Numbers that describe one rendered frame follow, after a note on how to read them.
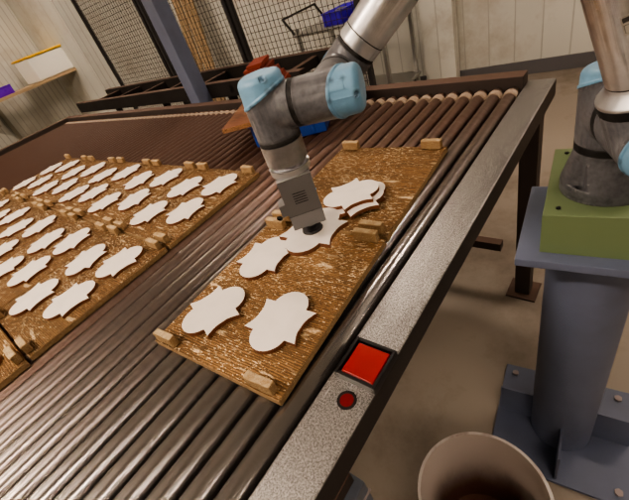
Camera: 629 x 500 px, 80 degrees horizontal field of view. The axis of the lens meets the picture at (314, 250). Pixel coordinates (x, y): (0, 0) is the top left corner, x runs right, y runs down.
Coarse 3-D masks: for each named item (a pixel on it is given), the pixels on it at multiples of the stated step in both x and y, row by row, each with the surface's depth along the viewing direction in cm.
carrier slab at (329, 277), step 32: (320, 256) 85; (352, 256) 82; (224, 288) 86; (256, 288) 83; (288, 288) 80; (320, 288) 77; (352, 288) 74; (320, 320) 70; (192, 352) 74; (224, 352) 71; (256, 352) 69; (288, 352) 67; (288, 384) 62
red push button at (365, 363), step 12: (360, 348) 64; (372, 348) 63; (348, 360) 62; (360, 360) 62; (372, 360) 61; (384, 360) 60; (348, 372) 61; (360, 372) 60; (372, 372) 59; (372, 384) 58
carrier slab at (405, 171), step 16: (336, 160) 121; (352, 160) 117; (368, 160) 114; (384, 160) 111; (400, 160) 108; (416, 160) 106; (432, 160) 103; (320, 176) 115; (336, 176) 112; (352, 176) 109; (368, 176) 107; (384, 176) 104; (400, 176) 102; (416, 176) 99; (320, 192) 107; (400, 192) 95; (416, 192) 93; (384, 208) 92; (400, 208) 90; (288, 224) 101; (352, 224) 91; (384, 224) 87
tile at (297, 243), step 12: (336, 216) 77; (324, 228) 75; (336, 228) 74; (288, 240) 76; (300, 240) 75; (312, 240) 74; (324, 240) 72; (288, 252) 75; (300, 252) 72; (312, 252) 72
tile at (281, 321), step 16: (272, 304) 76; (288, 304) 74; (304, 304) 73; (256, 320) 73; (272, 320) 72; (288, 320) 71; (304, 320) 70; (256, 336) 70; (272, 336) 69; (288, 336) 68; (272, 352) 67
